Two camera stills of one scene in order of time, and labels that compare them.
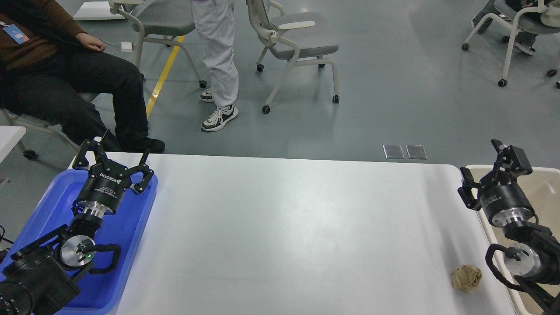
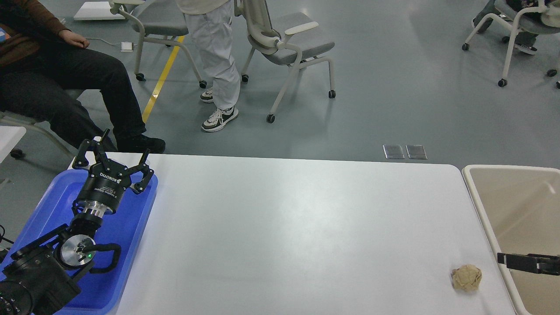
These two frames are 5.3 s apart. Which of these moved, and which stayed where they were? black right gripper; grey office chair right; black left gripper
Moved: black right gripper
Stayed: black left gripper; grey office chair right
